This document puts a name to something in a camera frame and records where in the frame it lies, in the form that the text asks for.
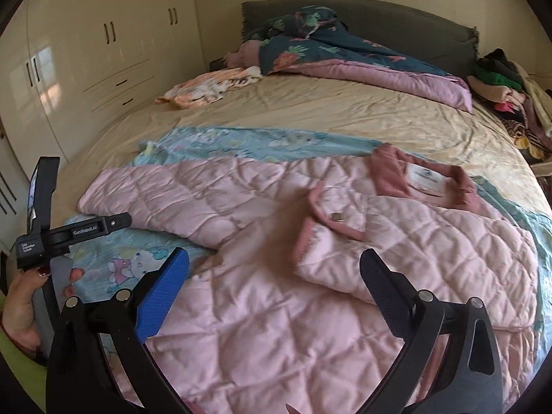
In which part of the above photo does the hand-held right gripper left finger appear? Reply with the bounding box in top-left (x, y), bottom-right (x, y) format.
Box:
top-left (45, 248), bottom-right (203, 414)

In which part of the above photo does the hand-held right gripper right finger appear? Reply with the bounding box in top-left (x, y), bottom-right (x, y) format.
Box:
top-left (354, 248), bottom-right (505, 414)

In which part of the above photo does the pink quilted jacket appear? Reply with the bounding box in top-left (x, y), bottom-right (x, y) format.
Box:
top-left (78, 144), bottom-right (540, 414)

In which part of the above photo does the person's left forearm green sleeve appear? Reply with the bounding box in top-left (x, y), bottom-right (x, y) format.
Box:
top-left (0, 328), bottom-right (48, 402)

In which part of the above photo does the pile of mixed clothes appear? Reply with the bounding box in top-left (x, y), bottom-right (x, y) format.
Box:
top-left (466, 48), bottom-right (552, 165)

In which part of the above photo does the person's left hand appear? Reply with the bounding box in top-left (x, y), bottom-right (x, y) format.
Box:
top-left (1, 266), bottom-right (86, 351)

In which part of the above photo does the light blue cartoon printed blanket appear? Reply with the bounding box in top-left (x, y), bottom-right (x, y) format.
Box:
top-left (65, 126), bottom-right (552, 397)

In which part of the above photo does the cream wardrobe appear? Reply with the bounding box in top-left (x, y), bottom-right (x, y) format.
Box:
top-left (0, 0), bottom-right (205, 242)

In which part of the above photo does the bed with beige sheet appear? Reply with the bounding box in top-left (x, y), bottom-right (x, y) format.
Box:
top-left (56, 67), bottom-right (548, 225)

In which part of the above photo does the peach printed cloth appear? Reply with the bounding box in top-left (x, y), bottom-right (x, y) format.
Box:
top-left (156, 66), bottom-right (264, 109)

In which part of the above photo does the dark floral quilt pink lining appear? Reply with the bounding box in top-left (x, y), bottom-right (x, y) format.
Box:
top-left (241, 6), bottom-right (474, 115)

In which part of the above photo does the pink textured cloth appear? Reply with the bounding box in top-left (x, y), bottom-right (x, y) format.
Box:
top-left (224, 41), bottom-right (265, 70)

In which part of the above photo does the dark grey headboard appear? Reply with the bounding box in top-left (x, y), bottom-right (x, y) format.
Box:
top-left (240, 0), bottom-right (480, 79)

